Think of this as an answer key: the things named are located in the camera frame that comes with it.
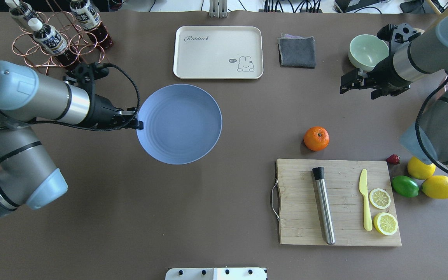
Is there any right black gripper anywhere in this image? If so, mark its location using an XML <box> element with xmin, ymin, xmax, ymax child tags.
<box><xmin>339</xmin><ymin>58</ymin><xmax>410</xmax><ymax>98</ymax></box>

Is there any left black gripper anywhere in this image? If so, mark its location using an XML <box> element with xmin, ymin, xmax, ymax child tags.
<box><xmin>88</xmin><ymin>94</ymin><xmax>144</xmax><ymax>130</ymax></box>

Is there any blue round plate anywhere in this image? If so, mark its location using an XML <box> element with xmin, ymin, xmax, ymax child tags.
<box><xmin>136</xmin><ymin>84</ymin><xmax>222</xmax><ymax>165</ymax></box>

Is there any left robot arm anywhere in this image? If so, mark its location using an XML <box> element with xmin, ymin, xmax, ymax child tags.
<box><xmin>0</xmin><ymin>61</ymin><xmax>144</xmax><ymax>217</ymax></box>

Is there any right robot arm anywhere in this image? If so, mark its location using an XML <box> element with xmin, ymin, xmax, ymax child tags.
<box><xmin>339</xmin><ymin>16</ymin><xmax>448</xmax><ymax>174</ymax></box>

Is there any mint green bowl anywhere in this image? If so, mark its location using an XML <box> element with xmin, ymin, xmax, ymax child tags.
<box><xmin>348</xmin><ymin>34</ymin><xmax>389</xmax><ymax>72</ymax></box>

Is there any grey folded cloth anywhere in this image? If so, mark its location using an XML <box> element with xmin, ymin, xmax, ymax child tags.
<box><xmin>278</xmin><ymin>34</ymin><xmax>316</xmax><ymax>69</ymax></box>

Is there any orange tangerine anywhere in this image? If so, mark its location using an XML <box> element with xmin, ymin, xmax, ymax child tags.
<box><xmin>303</xmin><ymin>126</ymin><xmax>330</xmax><ymax>151</ymax></box>

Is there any red strawberry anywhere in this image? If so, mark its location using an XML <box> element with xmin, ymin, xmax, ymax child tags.
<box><xmin>386</xmin><ymin>154</ymin><xmax>400</xmax><ymax>165</ymax></box>

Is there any yellow plastic knife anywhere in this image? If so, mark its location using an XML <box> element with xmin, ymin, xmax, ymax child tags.
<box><xmin>359</xmin><ymin>169</ymin><xmax>373</xmax><ymax>231</ymax></box>

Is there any cream rabbit tray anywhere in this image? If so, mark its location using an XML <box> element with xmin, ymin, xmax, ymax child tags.
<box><xmin>173</xmin><ymin>26</ymin><xmax>264</xmax><ymax>80</ymax></box>

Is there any green lime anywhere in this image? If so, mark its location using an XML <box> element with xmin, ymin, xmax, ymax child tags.
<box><xmin>391</xmin><ymin>175</ymin><xmax>419</xmax><ymax>198</ymax></box>

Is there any upper lemon half slice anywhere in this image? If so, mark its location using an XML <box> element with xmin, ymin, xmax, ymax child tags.
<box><xmin>368</xmin><ymin>188</ymin><xmax>392</xmax><ymax>210</ymax></box>

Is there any lemon half slice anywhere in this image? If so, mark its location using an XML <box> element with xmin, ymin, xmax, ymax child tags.
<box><xmin>373</xmin><ymin>212</ymin><xmax>399</xmax><ymax>236</ymax></box>
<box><xmin>368</xmin><ymin>188</ymin><xmax>392</xmax><ymax>210</ymax></box>

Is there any front tea bottle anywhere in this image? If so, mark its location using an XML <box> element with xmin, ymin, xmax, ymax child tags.
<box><xmin>28</xmin><ymin>18</ymin><xmax>79</xmax><ymax>71</ymax></box>

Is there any tea bottle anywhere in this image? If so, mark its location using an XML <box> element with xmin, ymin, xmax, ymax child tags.
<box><xmin>28</xmin><ymin>18</ymin><xmax>79</xmax><ymax>71</ymax></box>
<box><xmin>69</xmin><ymin>0</ymin><xmax>113</xmax><ymax>50</ymax></box>
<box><xmin>5</xmin><ymin>0</ymin><xmax>40</xmax><ymax>31</ymax></box>

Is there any right rear tea bottle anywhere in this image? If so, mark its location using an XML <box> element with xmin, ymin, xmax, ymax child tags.
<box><xmin>69</xmin><ymin>0</ymin><xmax>113</xmax><ymax>50</ymax></box>

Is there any lower whole lemon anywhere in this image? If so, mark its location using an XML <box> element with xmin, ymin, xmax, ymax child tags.
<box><xmin>422</xmin><ymin>175</ymin><xmax>448</xmax><ymax>199</ymax></box>

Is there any lower lemon half slice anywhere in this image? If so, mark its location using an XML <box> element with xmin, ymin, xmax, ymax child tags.
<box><xmin>373</xmin><ymin>212</ymin><xmax>399</xmax><ymax>236</ymax></box>

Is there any wooden cutting board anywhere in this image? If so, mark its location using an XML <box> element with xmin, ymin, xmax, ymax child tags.
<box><xmin>276</xmin><ymin>158</ymin><xmax>402</xmax><ymax>247</ymax></box>

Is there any left rear tea bottle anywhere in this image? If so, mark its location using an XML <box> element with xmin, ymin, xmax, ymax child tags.
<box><xmin>5</xmin><ymin>0</ymin><xmax>40</xmax><ymax>31</ymax></box>

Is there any copper wire bottle rack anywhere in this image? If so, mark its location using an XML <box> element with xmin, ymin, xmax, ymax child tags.
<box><xmin>5</xmin><ymin>0</ymin><xmax>114</xmax><ymax>72</ymax></box>

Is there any white camera mast base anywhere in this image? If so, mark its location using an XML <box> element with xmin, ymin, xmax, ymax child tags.
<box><xmin>165</xmin><ymin>266</ymin><xmax>268</xmax><ymax>280</ymax></box>

